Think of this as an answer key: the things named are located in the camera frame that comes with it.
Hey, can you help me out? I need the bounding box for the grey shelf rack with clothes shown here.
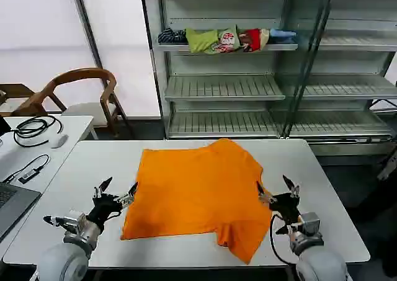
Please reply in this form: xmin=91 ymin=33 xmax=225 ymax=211
xmin=139 ymin=0 xmax=311 ymax=140

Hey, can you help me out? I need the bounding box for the orange t-shirt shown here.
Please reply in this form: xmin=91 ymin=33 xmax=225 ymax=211
xmin=120 ymin=138 xmax=274 ymax=265

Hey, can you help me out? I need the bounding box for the coiled black cable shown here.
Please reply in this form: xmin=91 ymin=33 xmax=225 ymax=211
xmin=13 ymin=115 xmax=65 ymax=147

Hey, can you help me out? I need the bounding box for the dark grey laptop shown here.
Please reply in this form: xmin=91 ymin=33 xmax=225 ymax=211
xmin=0 ymin=181 xmax=42 ymax=239

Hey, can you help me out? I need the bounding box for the grey computer mouse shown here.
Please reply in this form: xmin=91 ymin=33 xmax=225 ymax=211
xmin=50 ymin=134 xmax=69 ymax=149

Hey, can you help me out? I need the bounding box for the wooden chair with curved back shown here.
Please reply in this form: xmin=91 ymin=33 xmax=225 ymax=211
xmin=14 ymin=67 xmax=135 ymax=139

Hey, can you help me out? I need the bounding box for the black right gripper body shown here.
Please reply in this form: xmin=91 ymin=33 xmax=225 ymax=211
xmin=269 ymin=193 xmax=304 ymax=226

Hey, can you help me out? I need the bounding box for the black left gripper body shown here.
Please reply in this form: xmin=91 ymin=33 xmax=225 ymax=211
xmin=86 ymin=193 xmax=122 ymax=233

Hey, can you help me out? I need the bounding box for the empty grey shelf rack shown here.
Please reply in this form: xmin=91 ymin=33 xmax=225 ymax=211
xmin=279 ymin=0 xmax=397 ymax=158

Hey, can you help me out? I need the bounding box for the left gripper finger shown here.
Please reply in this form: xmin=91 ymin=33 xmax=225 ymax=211
xmin=115 ymin=181 xmax=140 ymax=208
xmin=93 ymin=177 xmax=114 ymax=198

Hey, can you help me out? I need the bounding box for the small adapter with black cable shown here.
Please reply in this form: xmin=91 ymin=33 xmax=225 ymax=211
xmin=2 ymin=154 xmax=50 ymax=184

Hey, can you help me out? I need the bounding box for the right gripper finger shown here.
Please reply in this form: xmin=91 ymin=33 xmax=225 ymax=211
xmin=256 ymin=181 xmax=277 ymax=205
xmin=282 ymin=174 xmax=301 ymax=198

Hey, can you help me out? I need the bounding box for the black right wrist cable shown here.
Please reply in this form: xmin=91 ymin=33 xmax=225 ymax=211
xmin=269 ymin=213 xmax=297 ymax=265

